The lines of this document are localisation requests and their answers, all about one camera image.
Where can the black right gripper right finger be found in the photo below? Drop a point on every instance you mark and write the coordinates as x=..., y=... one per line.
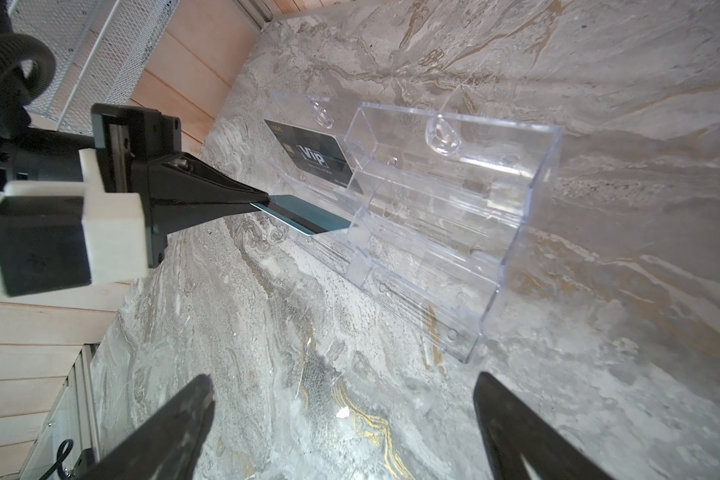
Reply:
x=517, y=440

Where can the clear acrylic card stand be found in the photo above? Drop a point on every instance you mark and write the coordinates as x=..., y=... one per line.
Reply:
x=447, y=198

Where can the white wire mesh shelf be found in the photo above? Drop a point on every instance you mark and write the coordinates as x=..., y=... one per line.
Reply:
x=101, y=48

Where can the teal VIP card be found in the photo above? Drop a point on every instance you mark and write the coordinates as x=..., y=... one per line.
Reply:
x=301, y=215

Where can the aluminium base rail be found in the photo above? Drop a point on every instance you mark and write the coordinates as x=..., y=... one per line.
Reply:
x=68, y=442

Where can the black card in stand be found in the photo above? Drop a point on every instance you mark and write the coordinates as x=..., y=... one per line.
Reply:
x=305, y=151

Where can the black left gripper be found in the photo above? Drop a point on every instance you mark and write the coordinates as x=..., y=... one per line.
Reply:
x=138, y=151

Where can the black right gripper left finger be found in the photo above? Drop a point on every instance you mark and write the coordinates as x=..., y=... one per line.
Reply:
x=168, y=445

